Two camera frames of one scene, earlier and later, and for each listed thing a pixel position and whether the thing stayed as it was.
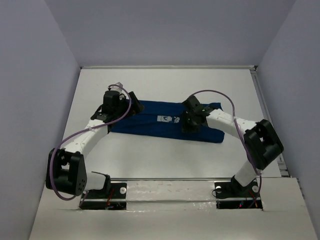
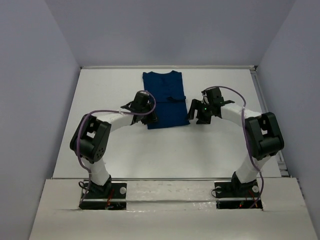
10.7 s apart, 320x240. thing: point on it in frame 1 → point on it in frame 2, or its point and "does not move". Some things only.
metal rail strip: x=182 y=179 does not move
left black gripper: x=131 y=103 → x=146 y=117
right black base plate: x=230 y=195 does not move
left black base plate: x=100 y=199 does not move
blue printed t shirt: x=162 y=120 → x=170 y=105
